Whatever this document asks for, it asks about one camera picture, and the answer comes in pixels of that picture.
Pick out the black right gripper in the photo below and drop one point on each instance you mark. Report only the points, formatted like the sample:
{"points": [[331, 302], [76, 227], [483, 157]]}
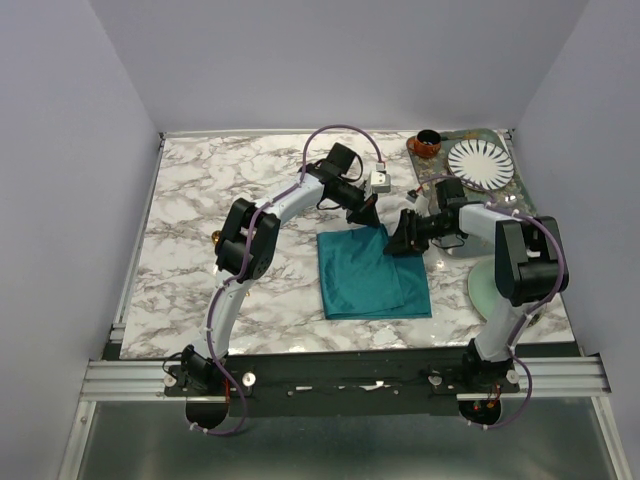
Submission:
{"points": [[405, 240]]}

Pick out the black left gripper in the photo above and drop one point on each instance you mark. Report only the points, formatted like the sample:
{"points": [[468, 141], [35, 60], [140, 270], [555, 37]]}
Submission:
{"points": [[362, 213]]}

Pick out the teal cloth napkin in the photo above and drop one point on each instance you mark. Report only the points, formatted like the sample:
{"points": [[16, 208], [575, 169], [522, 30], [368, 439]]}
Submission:
{"points": [[359, 282]]}

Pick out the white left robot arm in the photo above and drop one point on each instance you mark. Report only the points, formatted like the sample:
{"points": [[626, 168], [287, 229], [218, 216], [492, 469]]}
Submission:
{"points": [[247, 242]]}

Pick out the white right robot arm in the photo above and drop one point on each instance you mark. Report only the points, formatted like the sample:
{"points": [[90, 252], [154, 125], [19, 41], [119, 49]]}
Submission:
{"points": [[529, 269]]}

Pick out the mint green floral plate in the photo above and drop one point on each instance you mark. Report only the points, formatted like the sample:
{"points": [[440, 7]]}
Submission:
{"points": [[482, 289]]}

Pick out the orange black cup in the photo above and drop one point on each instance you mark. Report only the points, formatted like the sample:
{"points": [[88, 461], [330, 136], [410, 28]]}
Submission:
{"points": [[425, 144]]}

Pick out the white striped plate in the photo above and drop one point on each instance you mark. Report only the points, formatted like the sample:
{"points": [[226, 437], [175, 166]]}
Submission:
{"points": [[482, 163]]}

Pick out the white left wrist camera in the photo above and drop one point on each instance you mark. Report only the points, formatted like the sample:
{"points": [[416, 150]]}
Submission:
{"points": [[378, 182]]}

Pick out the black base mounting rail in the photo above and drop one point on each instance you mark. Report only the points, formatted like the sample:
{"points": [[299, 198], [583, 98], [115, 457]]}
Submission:
{"points": [[432, 381]]}

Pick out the aluminium frame rail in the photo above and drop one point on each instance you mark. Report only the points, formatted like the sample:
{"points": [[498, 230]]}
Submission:
{"points": [[141, 381]]}

